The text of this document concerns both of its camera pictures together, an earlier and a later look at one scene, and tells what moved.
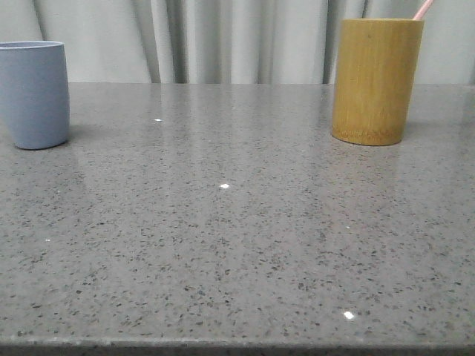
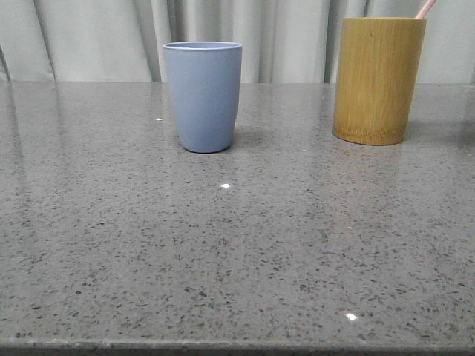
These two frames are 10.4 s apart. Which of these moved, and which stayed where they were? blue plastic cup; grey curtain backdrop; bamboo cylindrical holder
Moved: blue plastic cup
Stayed: grey curtain backdrop; bamboo cylindrical holder
